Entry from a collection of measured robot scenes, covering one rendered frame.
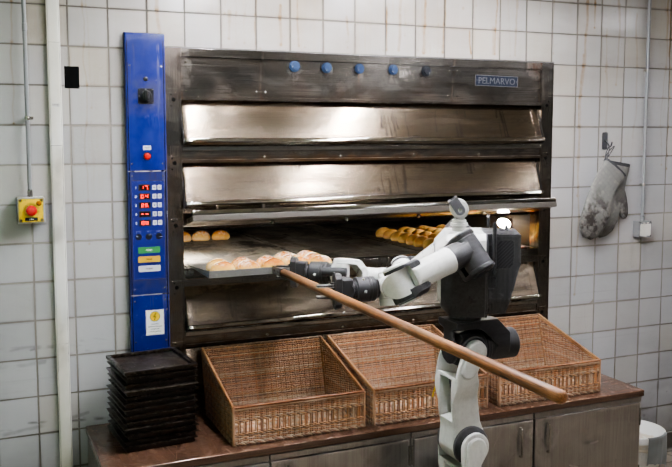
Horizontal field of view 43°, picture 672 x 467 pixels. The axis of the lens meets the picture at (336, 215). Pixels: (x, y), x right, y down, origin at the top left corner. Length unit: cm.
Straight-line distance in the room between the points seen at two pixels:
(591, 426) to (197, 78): 231
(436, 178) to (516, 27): 84
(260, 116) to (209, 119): 23
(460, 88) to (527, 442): 164
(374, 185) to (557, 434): 136
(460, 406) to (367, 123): 138
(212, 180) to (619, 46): 224
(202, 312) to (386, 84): 131
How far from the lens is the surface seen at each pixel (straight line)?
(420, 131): 397
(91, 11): 354
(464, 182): 410
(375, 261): 391
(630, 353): 489
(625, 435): 423
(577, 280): 457
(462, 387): 311
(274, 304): 375
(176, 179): 357
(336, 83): 381
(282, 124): 370
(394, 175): 393
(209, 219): 346
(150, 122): 351
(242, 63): 367
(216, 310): 368
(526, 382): 194
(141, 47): 352
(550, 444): 394
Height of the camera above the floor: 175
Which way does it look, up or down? 5 degrees down
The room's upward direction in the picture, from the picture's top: straight up
